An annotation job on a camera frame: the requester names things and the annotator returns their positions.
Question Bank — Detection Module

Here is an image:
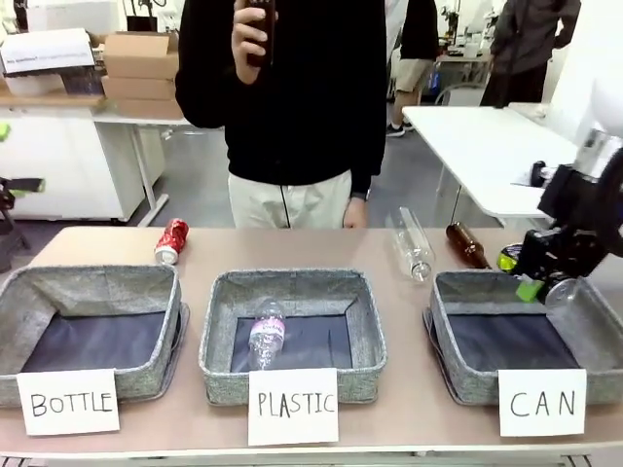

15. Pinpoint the grey basket with can label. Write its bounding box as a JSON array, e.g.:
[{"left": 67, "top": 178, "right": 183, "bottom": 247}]
[{"left": 421, "top": 269, "right": 623, "bottom": 407}]

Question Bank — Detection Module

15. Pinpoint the person's left hand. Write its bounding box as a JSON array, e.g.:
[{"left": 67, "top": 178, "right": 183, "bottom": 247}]
[{"left": 343, "top": 196, "right": 367, "bottom": 230}]

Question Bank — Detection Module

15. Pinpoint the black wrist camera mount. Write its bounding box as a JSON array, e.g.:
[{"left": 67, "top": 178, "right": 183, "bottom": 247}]
[{"left": 530, "top": 148, "right": 623, "bottom": 233}]

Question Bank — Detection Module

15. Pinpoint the person torso black sweater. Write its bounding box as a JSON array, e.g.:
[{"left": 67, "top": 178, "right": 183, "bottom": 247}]
[{"left": 174, "top": 0, "right": 390, "bottom": 230}]

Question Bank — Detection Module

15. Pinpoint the yellow green can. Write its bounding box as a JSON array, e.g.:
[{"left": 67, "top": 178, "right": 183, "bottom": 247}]
[{"left": 496, "top": 244, "right": 525, "bottom": 277}]

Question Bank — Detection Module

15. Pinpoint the white desk with metal legs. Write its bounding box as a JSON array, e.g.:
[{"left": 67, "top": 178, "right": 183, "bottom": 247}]
[{"left": 92, "top": 107, "right": 205, "bottom": 229}]

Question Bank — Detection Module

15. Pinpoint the clear plastic bottle without label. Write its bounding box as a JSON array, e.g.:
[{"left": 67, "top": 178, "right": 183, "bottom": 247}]
[{"left": 390, "top": 205, "right": 436, "bottom": 284}]

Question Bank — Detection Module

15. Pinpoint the red soda can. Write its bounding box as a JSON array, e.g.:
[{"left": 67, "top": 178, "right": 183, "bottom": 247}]
[{"left": 154, "top": 217, "right": 191, "bottom": 266}]

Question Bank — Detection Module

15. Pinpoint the paper sign reading can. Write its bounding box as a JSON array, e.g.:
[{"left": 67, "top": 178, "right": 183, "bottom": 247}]
[{"left": 496, "top": 368, "right": 588, "bottom": 438}]

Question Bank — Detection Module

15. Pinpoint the paper sign reading plastic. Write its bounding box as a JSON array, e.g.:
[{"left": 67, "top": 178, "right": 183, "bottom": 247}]
[{"left": 246, "top": 367, "right": 340, "bottom": 448}]

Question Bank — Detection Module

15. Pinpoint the white folding table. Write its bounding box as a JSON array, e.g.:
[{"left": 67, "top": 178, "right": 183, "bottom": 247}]
[{"left": 401, "top": 101, "right": 583, "bottom": 220}]

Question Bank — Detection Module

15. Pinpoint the person's right hand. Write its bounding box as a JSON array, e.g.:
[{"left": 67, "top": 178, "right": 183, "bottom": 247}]
[{"left": 230, "top": 0, "right": 279, "bottom": 85}]

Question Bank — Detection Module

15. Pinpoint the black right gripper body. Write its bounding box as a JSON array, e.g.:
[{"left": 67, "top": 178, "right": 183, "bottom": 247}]
[{"left": 514, "top": 224, "right": 610, "bottom": 289}]

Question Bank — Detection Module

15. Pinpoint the bystander in beige shorts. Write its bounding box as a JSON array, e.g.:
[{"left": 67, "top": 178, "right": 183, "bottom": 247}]
[{"left": 384, "top": 0, "right": 441, "bottom": 139}]

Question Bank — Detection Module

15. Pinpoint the open cardboard box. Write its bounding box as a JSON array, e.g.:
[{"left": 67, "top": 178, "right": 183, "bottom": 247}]
[{"left": 102, "top": 30, "right": 181, "bottom": 81}]

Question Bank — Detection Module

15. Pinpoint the dark brown bottle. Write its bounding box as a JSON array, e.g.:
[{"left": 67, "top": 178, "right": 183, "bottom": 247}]
[{"left": 245, "top": 0, "right": 277, "bottom": 68}]

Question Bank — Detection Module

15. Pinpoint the bystander in dark clothes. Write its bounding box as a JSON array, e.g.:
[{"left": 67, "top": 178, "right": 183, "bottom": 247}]
[{"left": 479, "top": 0, "right": 583, "bottom": 109}]

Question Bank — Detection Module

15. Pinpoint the paper sign reading bottle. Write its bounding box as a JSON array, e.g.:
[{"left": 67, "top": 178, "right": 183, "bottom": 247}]
[{"left": 16, "top": 368, "right": 122, "bottom": 437}]

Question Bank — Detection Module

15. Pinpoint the grey basket with bottle label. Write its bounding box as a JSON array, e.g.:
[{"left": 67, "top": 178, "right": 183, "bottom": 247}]
[{"left": 0, "top": 264, "right": 190, "bottom": 409}]

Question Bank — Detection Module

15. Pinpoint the crushed plastic bottle pink label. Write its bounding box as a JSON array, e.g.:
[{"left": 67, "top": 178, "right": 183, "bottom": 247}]
[{"left": 246, "top": 299, "right": 287, "bottom": 373}]

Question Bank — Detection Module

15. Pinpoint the white cabinet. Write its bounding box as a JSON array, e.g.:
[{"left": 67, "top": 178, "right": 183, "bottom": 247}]
[{"left": 0, "top": 104, "right": 165, "bottom": 221}]

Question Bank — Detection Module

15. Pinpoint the grey basket with plastic label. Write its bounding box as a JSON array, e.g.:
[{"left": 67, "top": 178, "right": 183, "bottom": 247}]
[{"left": 198, "top": 269, "right": 389, "bottom": 407}]

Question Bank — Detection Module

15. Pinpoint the closed cardboard box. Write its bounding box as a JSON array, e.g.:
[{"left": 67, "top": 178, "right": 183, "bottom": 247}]
[{"left": 100, "top": 75, "right": 180, "bottom": 102}]

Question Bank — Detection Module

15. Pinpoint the person's left forearm black sleeve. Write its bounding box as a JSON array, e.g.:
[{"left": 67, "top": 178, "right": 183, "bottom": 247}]
[{"left": 348, "top": 96, "right": 390, "bottom": 201}]

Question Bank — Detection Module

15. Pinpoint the brown glass bottle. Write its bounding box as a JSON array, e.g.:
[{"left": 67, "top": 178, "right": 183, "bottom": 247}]
[{"left": 445, "top": 221, "right": 493, "bottom": 270}]

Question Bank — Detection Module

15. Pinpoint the white box with paper note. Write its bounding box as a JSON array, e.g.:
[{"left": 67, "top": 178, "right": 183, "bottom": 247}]
[{"left": 0, "top": 27, "right": 94, "bottom": 97}]

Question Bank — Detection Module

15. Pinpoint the person's right forearm black sleeve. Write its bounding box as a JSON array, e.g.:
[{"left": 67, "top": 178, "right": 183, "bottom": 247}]
[{"left": 174, "top": 62, "right": 254, "bottom": 130}]

